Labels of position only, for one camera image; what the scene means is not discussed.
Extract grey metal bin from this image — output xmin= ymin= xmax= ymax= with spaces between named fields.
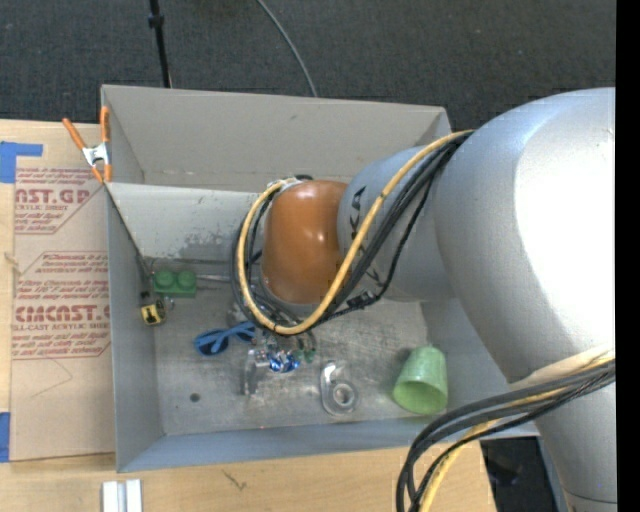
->
xmin=99 ymin=83 xmax=542 ymax=474

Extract blue sunglasses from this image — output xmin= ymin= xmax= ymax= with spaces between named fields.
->
xmin=193 ymin=320 xmax=259 ymax=358

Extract clear tape dispenser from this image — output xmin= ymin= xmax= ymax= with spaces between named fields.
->
xmin=319 ymin=360 xmax=361 ymax=417

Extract yellow and black tape measure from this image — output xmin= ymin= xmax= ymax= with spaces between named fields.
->
xmin=139 ymin=296 xmax=176 ymax=328

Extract green toy brick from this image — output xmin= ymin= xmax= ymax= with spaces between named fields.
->
xmin=151 ymin=269 xmax=199 ymax=300

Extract green plastic cup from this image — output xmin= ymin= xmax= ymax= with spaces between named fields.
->
xmin=391 ymin=344 xmax=449 ymax=417

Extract brown cardboard board red print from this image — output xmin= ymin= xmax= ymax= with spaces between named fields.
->
xmin=0 ymin=118 xmax=118 ymax=464

